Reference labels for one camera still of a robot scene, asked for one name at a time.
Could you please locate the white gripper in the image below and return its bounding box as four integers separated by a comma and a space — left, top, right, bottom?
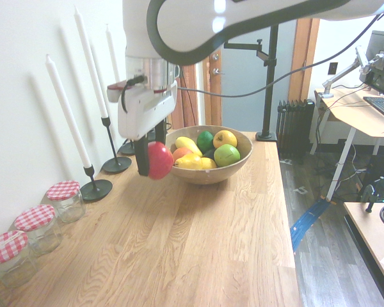
117, 81, 179, 178

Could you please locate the red apple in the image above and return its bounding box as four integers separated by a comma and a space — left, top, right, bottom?
146, 141, 175, 180

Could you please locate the yellow apple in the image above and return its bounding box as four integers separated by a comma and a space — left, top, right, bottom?
212, 130, 238, 149

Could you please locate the green apple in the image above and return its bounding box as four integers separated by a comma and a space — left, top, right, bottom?
213, 143, 241, 168

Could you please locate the black candle holder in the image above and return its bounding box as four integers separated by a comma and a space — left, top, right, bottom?
118, 137, 137, 156
79, 164, 113, 202
101, 116, 132, 174

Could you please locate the orange fruit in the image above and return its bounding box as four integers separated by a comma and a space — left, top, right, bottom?
172, 146, 193, 161

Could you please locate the yellow lemon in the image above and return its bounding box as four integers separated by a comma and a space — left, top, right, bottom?
175, 136, 204, 157

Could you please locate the yellow pear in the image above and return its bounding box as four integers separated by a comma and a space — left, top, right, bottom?
174, 153, 204, 171

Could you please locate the green lime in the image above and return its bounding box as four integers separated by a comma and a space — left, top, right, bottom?
196, 130, 215, 154

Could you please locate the wooden fruit bowl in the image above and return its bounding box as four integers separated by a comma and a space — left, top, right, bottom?
164, 125, 253, 185

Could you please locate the short white taper candle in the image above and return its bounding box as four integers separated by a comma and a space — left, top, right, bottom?
45, 53, 93, 169

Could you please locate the medium white taper candle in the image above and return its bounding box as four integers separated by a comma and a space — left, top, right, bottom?
104, 24, 121, 83

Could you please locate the tallest white taper candle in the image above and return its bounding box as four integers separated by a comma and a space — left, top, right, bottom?
73, 5, 109, 119

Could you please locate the glass jar red gingham lid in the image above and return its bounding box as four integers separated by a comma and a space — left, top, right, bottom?
46, 180, 86, 224
0, 230, 38, 288
14, 204, 64, 256

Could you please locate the black radiator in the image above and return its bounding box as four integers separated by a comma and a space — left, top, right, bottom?
276, 98, 316, 157

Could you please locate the blue floor tape strip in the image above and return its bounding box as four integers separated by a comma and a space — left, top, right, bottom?
289, 200, 332, 254

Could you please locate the white leg wooden desk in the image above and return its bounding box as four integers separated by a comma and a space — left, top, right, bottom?
313, 88, 384, 203

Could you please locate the black table clamp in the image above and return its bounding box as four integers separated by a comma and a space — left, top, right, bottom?
361, 184, 384, 214

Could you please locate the black keyboard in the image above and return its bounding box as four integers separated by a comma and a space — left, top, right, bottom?
363, 95, 384, 118

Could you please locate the wooden side table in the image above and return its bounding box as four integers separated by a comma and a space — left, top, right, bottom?
342, 201, 384, 298

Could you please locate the black computer monitor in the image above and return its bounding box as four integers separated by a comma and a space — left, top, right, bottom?
358, 30, 384, 100

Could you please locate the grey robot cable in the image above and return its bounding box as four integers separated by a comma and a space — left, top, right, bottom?
177, 12, 383, 98

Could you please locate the grey door wooden frame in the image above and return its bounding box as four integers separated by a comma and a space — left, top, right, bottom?
179, 18, 321, 132

